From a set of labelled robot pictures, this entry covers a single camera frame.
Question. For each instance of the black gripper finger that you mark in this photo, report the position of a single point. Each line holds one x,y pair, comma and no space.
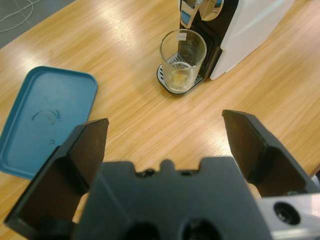
275,170
50,187

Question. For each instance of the clear drinking glass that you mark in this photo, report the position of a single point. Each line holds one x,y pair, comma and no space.
183,75

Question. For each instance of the white capsule coffee machine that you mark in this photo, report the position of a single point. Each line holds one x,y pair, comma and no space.
250,30

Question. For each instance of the teal plastic tray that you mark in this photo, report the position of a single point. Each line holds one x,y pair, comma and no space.
45,112

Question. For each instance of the silver grille drip tray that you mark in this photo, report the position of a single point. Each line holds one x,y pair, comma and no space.
198,80

